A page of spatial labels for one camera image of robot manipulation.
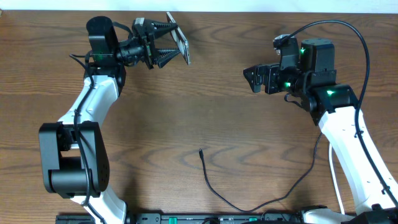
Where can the black Samsung flip phone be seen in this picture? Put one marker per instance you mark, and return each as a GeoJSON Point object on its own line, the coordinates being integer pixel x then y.
{"type": "Point", "coordinates": [182, 43]}

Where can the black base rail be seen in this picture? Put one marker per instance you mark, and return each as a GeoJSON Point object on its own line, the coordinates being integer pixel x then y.
{"type": "Point", "coordinates": [221, 218]}

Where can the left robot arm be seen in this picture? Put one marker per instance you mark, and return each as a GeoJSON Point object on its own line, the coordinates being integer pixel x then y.
{"type": "Point", "coordinates": [74, 161]}

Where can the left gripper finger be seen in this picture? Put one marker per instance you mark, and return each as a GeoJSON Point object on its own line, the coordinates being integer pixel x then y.
{"type": "Point", "coordinates": [164, 56]}
{"type": "Point", "coordinates": [158, 29]}

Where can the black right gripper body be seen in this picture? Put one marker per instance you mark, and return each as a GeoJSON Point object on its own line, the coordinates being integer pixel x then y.
{"type": "Point", "coordinates": [288, 81]}

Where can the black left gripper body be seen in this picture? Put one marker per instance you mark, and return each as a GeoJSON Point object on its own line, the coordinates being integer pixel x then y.
{"type": "Point", "coordinates": [147, 43]}

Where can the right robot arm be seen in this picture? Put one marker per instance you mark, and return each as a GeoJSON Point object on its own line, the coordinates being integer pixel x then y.
{"type": "Point", "coordinates": [306, 70]}

